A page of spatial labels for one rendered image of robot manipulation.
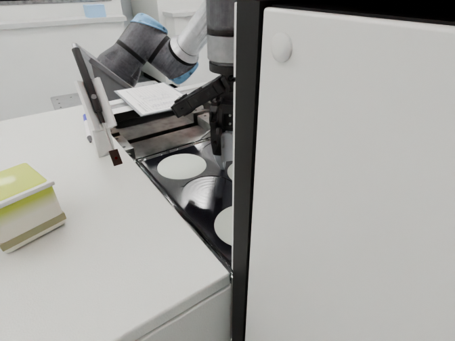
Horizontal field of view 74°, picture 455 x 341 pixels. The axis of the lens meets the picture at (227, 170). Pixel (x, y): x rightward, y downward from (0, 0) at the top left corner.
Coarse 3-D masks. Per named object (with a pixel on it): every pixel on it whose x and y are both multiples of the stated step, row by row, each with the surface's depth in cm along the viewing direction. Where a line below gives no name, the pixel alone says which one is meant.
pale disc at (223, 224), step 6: (228, 210) 51; (222, 216) 50; (228, 216) 50; (216, 222) 48; (222, 222) 48; (228, 222) 48; (216, 228) 47; (222, 228) 47; (228, 228) 47; (222, 234) 46; (228, 234) 46; (228, 240) 45
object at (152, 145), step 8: (192, 128) 83; (200, 128) 83; (160, 136) 79; (168, 136) 79; (176, 136) 79; (184, 136) 79; (192, 136) 79; (200, 136) 79; (208, 136) 79; (136, 144) 75; (144, 144) 75; (152, 144) 75; (160, 144) 75; (168, 144) 75; (176, 144) 75; (136, 152) 72; (144, 152) 72; (152, 152) 72
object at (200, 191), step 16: (208, 144) 71; (144, 160) 64; (160, 160) 64; (208, 160) 64; (160, 176) 59; (208, 176) 60; (224, 176) 59; (176, 192) 55; (192, 192) 55; (208, 192) 55; (224, 192) 55; (192, 208) 51; (208, 208) 51; (224, 208) 51; (208, 224) 48; (224, 256) 43
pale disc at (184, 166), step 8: (168, 160) 65; (176, 160) 65; (184, 160) 65; (192, 160) 65; (200, 160) 65; (160, 168) 62; (168, 168) 62; (176, 168) 62; (184, 168) 62; (192, 168) 62; (200, 168) 62; (168, 176) 60; (176, 176) 60; (184, 176) 60; (192, 176) 60
